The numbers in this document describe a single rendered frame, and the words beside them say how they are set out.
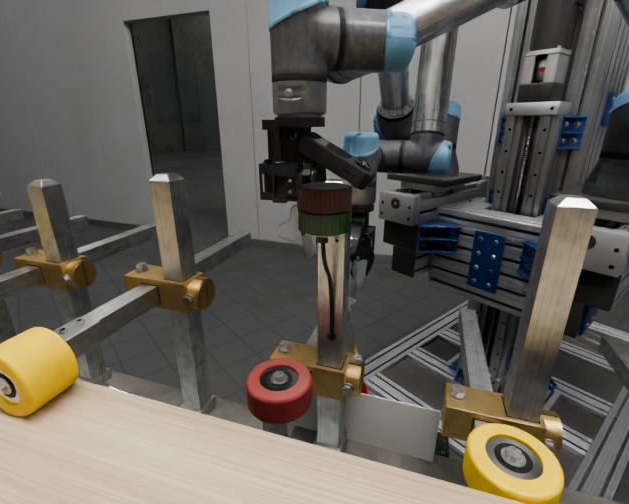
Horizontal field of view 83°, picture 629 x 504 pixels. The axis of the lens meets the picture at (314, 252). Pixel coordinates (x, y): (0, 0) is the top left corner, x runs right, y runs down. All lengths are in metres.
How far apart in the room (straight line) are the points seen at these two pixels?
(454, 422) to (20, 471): 0.47
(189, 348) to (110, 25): 4.11
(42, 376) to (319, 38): 0.49
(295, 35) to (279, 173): 0.17
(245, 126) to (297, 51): 3.05
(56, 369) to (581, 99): 1.28
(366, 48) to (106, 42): 4.15
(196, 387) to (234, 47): 3.23
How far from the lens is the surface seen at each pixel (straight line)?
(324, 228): 0.37
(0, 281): 0.76
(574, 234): 0.44
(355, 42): 0.52
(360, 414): 0.63
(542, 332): 0.48
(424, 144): 0.85
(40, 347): 0.49
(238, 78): 3.58
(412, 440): 0.64
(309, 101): 0.50
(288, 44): 0.51
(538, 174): 1.19
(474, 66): 3.06
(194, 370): 0.66
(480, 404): 0.55
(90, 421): 0.48
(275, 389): 0.45
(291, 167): 0.50
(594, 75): 1.26
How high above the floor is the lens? 1.20
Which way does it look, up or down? 20 degrees down
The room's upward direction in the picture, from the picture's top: straight up
